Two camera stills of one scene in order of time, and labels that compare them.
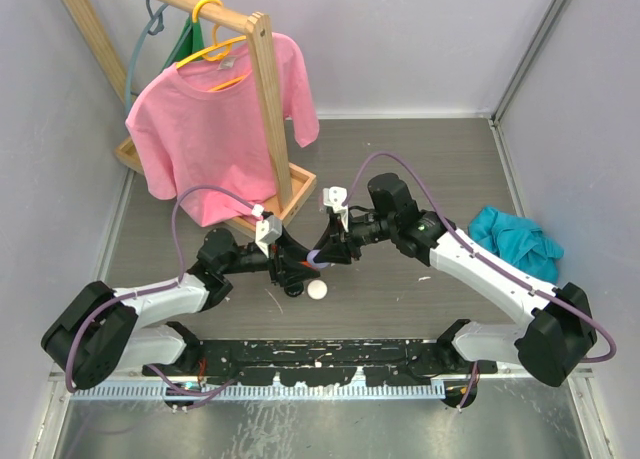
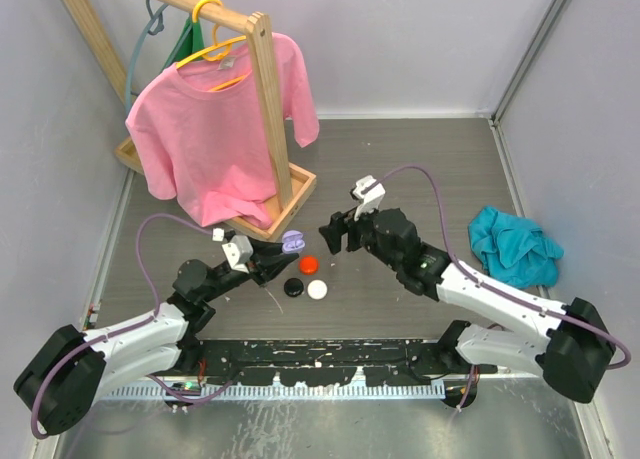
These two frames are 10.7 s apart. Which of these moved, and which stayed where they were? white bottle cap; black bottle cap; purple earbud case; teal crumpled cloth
Moved: purple earbud case
Stayed: white bottle cap; black bottle cap; teal crumpled cloth
